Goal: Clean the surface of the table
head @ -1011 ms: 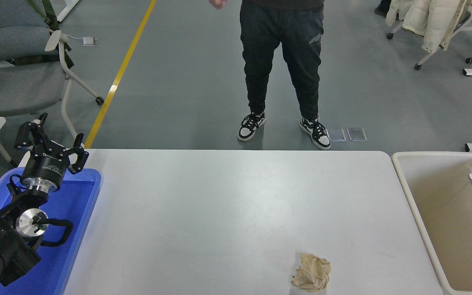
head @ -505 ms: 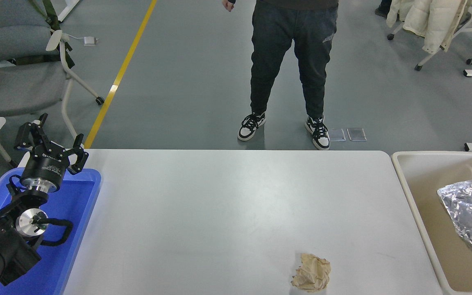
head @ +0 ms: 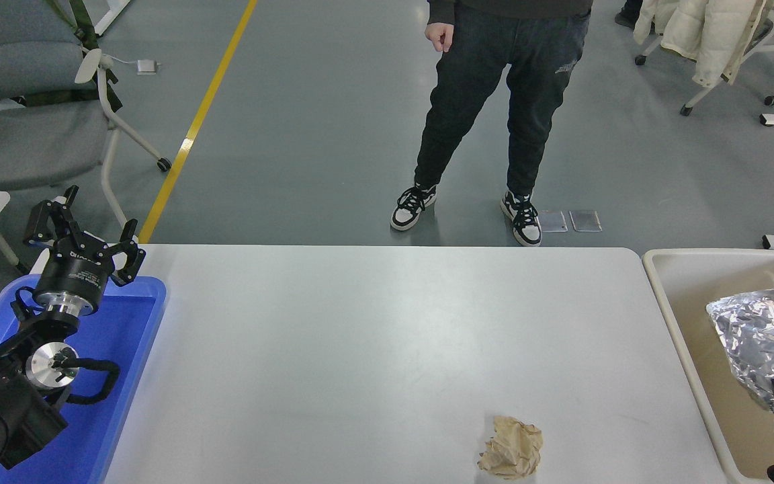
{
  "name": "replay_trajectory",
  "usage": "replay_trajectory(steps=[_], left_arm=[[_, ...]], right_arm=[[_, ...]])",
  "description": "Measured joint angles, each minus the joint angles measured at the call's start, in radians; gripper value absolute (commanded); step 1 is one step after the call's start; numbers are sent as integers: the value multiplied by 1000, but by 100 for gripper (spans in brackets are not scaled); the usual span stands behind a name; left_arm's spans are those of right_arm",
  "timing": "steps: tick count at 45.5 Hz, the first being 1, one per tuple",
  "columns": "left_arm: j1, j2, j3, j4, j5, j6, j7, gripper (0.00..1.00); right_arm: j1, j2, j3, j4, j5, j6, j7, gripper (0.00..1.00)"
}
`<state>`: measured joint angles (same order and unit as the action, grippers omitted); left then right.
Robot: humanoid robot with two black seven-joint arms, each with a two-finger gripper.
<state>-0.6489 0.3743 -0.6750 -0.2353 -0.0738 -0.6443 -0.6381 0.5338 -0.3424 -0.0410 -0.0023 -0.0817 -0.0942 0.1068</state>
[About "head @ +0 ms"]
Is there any standing person's right hand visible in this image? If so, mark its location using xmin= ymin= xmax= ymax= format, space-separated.
xmin=425 ymin=22 xmax=456 ymax=54

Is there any grey office chair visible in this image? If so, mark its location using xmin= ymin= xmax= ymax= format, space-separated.
xmin=0 ymin=0 xmax=171 ymax=233

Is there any white power adapter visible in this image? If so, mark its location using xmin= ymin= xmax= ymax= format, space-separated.
xmin=101 ymin=55 xmax=160 ymax=76

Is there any silver foil tray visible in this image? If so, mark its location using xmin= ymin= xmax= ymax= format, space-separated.
xmin=706 ymin=289 xmax=774 ymax=411

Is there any tan paper ball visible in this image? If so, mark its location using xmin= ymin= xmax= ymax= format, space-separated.
xmin=477 ymin=415 xmax=544 ymax=480

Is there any cream padded coat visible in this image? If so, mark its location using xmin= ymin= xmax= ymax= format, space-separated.
xmin=633 ymin=0 xmax=774 ymax=88

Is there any standing person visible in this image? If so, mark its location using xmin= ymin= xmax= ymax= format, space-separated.
xmin=390 ymin=0 xmax=593 ymax=247

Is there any blue plastic tray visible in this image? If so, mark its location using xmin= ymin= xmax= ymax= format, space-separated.
xmin=0 ymin=274 xmax=167 ymax=484

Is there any large beige plastic bin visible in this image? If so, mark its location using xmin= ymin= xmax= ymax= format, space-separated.
xmin=641 ymin=247 xmax=774 ymax=484

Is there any white desk leg frame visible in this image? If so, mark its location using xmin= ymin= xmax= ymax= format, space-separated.
xmin=93 ymin=0 xmax=131 ymax=38

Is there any person beside white chair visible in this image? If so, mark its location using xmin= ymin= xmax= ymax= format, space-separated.
xmin=614 ymin=0 xmax=644 ymax=30

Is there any dark green strap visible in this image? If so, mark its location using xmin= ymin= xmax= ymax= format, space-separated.
xmin=24 ymin=0 xmax=122 ymax=112

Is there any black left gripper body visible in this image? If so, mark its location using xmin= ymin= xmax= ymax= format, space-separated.
xmin=34 ymin=242 xmax=115 ymax=307

